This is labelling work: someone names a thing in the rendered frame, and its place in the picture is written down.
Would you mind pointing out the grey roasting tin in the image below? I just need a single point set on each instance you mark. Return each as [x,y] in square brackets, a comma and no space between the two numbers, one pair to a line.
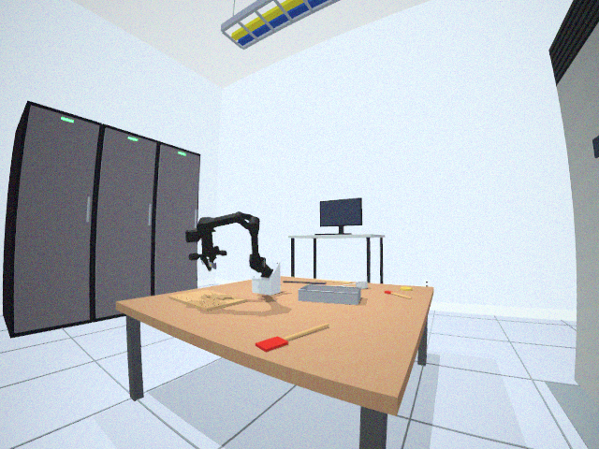
[330,294]

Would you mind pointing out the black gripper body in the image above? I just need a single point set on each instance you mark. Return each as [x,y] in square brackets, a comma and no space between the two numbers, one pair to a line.
[196,256]

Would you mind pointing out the red spatula with wooden handle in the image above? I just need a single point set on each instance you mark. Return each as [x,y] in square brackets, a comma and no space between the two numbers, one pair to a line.
[277,342]

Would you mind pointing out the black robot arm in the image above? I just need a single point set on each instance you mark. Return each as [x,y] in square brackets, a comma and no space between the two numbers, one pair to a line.
[206,226]

